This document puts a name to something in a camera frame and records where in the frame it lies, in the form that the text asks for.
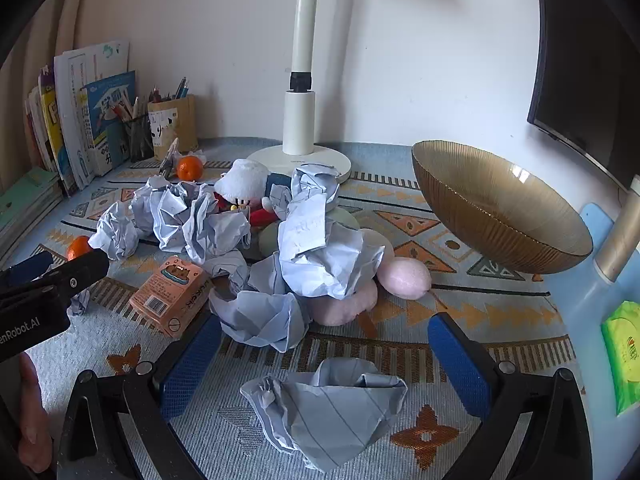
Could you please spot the large paper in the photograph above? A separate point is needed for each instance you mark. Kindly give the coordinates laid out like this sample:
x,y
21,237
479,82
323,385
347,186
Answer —
x,y
316,255

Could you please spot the dango plush skewer toy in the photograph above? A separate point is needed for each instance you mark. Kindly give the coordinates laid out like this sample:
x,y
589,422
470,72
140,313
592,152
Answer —
x,y
405,278

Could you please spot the yellow upright books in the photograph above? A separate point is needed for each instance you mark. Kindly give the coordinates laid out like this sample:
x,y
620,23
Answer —
x,y
42,113

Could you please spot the mandarin orange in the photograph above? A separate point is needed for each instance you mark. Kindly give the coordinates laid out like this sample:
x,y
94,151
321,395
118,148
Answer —
x,y
189,168
78,247

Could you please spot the paper ball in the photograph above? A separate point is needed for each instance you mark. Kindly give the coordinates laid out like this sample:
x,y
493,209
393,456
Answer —
x,y
116,234
328,416

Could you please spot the orange capybara card box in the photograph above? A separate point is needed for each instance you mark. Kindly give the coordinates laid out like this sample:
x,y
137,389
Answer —
x,y
173,296

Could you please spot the white duck plush toy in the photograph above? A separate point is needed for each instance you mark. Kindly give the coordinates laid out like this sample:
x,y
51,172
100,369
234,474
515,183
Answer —
x,y
262,194

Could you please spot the plaid fabric bow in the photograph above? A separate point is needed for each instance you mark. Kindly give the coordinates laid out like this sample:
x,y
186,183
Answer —
x,y
170,159

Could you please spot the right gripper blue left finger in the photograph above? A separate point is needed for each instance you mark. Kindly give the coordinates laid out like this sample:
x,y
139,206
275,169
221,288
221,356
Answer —
x,y
183,364

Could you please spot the kraft paper pen holder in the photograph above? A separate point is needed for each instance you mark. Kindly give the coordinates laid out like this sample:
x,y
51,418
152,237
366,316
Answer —
x,y
173,120

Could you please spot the green flat book stack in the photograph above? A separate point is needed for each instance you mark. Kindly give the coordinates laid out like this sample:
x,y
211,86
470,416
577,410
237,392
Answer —
x,y
25,203

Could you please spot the green wet wipes pack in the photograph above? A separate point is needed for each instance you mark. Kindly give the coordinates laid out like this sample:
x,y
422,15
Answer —
x,y
621,334

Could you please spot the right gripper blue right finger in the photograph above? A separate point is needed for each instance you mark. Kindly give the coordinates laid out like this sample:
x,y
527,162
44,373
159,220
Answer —
x,y
466,363

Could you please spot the black mesh pen cup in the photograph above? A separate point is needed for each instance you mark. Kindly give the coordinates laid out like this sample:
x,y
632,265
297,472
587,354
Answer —
x,y
139,138

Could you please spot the amber ribbed glass bowl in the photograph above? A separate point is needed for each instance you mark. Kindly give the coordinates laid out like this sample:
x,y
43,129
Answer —
x,y
499,209

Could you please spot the blue upright workbook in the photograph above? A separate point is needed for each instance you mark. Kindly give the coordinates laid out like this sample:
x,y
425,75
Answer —
x,y
107,144

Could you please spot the gold monitor stand pole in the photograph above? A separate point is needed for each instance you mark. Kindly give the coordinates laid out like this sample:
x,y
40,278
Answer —
x,y
623,239

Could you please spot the person's left hand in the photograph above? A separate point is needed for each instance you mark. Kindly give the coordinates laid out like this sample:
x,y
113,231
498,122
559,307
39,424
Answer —
x,y
35,448

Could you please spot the light blue desk pad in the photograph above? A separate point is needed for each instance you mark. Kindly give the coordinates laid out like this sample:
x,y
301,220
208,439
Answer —
x,y
585,300

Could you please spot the black monitor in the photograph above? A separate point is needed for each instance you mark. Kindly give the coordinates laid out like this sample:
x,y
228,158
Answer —
x,y
586,90

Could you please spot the white desk lamp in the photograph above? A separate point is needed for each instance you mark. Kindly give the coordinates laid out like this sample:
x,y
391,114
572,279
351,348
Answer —
x,y
299,116

